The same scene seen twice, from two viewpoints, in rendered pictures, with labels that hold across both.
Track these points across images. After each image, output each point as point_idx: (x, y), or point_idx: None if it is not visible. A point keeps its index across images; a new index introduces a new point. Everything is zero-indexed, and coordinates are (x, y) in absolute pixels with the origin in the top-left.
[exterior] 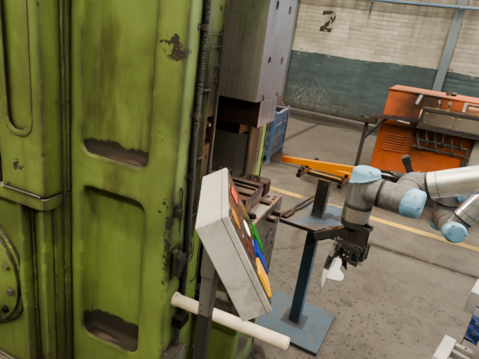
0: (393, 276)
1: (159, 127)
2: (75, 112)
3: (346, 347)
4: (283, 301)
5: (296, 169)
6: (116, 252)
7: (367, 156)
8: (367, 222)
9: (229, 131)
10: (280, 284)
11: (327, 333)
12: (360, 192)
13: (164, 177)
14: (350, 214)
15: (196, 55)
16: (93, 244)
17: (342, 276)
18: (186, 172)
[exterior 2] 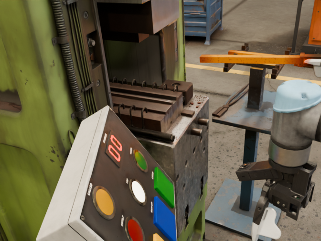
0: None
1: (18, 65)
2: None
3: (301, 231)
4: (232, 189)
5: (236, 44)
6: (32, 196)
7: (307, 16)
8: (307, 160)
9: (128, 41)
10: (229, 170)
11: (280, 217)
12: (291, 125)
13: (43, 123)
14: (280, 155)
15: None
16: (9, 190)
17: (279, 234)
18: (72, 110)
